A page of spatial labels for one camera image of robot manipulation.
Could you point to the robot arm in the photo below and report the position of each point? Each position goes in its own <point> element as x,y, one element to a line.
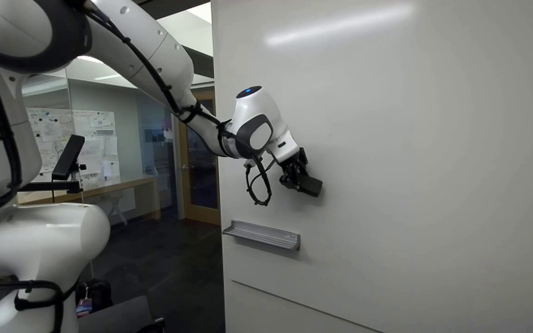
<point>40,240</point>

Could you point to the whiteboard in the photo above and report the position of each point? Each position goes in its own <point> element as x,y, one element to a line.
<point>410,162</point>

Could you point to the black bag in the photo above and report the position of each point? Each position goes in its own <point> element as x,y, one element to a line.
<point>94,296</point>

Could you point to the pin board with papers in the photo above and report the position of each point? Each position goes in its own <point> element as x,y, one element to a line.
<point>95,138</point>

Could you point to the black eraser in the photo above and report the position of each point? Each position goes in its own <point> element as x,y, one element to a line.
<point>312,186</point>

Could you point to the camera on mount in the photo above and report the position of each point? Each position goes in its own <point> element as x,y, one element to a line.
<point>69,157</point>

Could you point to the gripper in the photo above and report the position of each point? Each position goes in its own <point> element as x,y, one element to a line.
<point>295,162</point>

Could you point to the wooden door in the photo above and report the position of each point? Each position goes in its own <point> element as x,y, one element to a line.
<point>201,185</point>

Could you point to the wooden bench table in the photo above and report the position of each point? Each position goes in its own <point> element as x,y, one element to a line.
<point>109,187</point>

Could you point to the grey whiteboard tray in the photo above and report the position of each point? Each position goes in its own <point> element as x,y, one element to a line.
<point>262,234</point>

